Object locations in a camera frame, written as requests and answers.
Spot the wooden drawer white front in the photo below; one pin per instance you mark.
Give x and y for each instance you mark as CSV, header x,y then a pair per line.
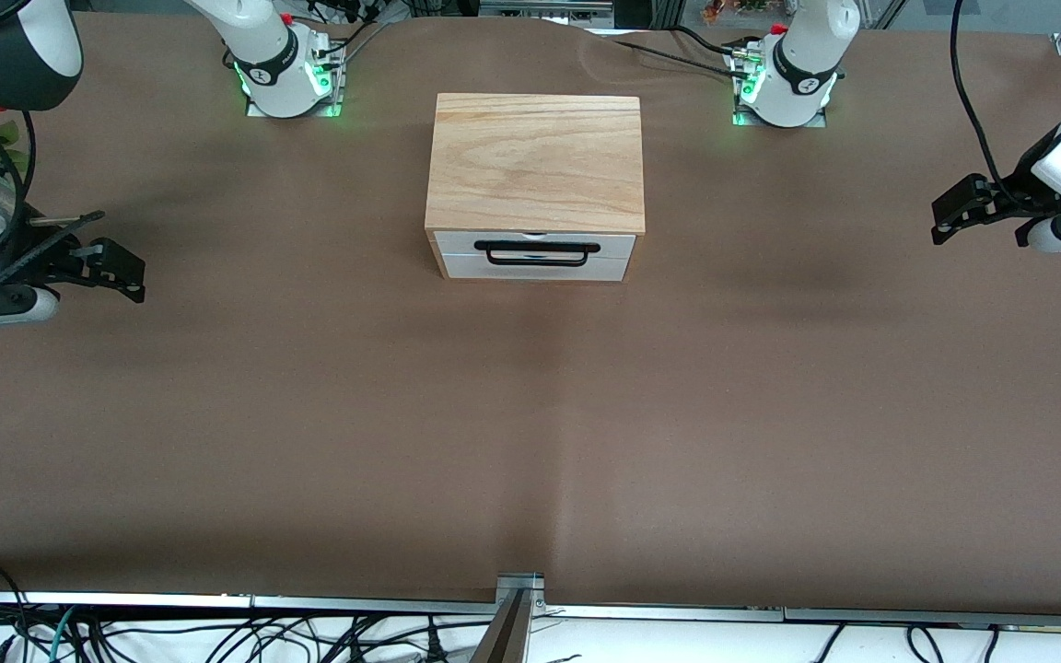
x,y
457,245

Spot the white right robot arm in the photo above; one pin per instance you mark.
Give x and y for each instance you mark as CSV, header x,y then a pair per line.
x,y
33,46

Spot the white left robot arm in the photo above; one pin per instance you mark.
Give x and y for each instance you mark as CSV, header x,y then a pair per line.
x,y
807,55

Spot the wooden drawer cabinet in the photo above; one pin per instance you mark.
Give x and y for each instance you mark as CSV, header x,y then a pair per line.
x,y
535,157

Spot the brown table cover sheet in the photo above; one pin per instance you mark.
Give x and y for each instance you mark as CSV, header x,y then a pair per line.
x,y
530,442

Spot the aluminium table edge rail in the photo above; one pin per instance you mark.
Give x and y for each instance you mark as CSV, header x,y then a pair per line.
x,y
125,600

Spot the grey metal camera post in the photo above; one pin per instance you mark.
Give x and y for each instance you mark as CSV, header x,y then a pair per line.
x,y
512,626

